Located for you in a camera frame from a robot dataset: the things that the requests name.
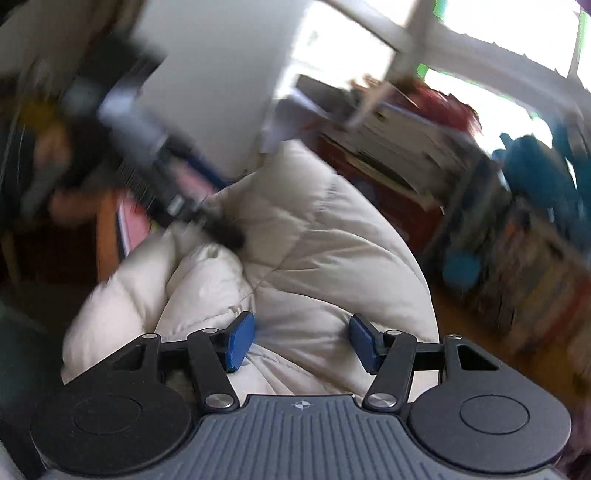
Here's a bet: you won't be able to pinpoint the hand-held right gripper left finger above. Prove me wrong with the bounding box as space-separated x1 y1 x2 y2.
108 310 257 412

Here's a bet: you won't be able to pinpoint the loose white paper sheets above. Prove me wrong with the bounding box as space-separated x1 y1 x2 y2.
259 92 324 158

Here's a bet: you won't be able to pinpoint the round blue plush ball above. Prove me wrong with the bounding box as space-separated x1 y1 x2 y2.
441 251 481 289

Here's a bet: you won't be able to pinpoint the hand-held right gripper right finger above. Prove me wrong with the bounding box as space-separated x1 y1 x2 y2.
348 314 502 412

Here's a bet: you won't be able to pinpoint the row of tall books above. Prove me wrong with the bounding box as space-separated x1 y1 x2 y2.
443 194 591 365

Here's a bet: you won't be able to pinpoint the blue plush toy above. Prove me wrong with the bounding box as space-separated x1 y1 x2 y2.
492 120 591 232

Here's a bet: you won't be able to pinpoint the stack of books and papers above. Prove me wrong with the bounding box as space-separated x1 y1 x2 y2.
295 74 481 199

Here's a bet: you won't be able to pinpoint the white cabinet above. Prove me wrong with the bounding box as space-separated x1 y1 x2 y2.
134 0 315 185

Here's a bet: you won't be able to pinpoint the person's left hand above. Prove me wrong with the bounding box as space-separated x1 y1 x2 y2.
34 127 109 227

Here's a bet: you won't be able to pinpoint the small red plastic basket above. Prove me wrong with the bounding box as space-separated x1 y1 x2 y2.
392 78 481 134

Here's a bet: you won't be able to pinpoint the white down jacket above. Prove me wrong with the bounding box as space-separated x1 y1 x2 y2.
60 138 441 402

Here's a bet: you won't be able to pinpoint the window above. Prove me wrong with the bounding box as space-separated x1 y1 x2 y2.
277 0 591 153

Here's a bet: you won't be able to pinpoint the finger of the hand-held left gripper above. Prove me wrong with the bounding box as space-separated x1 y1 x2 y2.
185 198 245 250
180 143 229 188

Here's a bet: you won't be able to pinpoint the large red plastic basket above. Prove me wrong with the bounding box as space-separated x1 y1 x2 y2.
318 134 453 259

